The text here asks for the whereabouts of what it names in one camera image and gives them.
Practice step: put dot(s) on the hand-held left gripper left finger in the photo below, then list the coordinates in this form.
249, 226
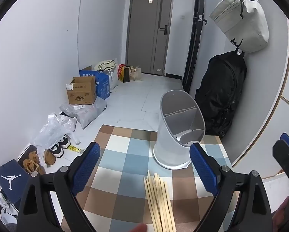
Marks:
86, 166

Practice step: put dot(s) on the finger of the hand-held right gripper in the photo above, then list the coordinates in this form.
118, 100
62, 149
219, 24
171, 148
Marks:
286, 154

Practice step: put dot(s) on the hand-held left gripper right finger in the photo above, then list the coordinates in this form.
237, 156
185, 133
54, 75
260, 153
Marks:
202, 169

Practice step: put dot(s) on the white utensil holder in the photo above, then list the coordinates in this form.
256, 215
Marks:
168, 145

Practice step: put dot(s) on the pile of wooden chopsticks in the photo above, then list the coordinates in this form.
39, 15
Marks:
159, 205

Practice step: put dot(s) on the white shoulder bag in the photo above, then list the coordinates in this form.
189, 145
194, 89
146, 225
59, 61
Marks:
241, 24

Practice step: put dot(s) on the person's right hand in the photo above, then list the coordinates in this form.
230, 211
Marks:
281, 212

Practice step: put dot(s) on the person's left hand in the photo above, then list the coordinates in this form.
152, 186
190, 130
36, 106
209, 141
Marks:
139, 228

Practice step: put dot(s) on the yellow wrapper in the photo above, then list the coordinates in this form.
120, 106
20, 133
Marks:
75, 148

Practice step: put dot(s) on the black and white sneaker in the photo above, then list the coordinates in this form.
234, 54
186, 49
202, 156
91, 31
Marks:
57, 151
64, 142

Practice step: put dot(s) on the brown boot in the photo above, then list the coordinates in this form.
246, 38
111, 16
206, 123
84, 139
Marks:
50, 158

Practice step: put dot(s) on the checked tablecloth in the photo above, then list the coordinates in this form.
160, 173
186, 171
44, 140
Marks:
125, 154

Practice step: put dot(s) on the clear plastic bag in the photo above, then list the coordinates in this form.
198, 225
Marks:
52, 133

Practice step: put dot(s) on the grey plastic mailer bags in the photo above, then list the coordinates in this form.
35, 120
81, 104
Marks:
89, 113

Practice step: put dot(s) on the brown cardboard box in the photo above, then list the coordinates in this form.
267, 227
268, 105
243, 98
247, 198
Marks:
82, 91

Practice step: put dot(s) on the navy shoebox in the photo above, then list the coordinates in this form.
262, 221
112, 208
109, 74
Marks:
10, 181

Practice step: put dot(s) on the black backpack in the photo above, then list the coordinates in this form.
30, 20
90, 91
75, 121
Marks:
221, 89

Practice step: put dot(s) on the blue cardboard box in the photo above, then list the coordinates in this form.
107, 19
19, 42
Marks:
103, 84

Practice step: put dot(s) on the white plastic bag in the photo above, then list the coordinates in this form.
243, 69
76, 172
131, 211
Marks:
113, 79

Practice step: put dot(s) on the red bag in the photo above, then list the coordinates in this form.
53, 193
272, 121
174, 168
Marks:
121, 68

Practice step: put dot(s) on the beige plastic bag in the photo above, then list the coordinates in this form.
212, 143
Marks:
136, 73

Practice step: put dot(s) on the black framed door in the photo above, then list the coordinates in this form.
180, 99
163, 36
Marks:
195, 41

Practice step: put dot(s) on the grey door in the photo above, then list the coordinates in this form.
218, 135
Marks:
144, 41

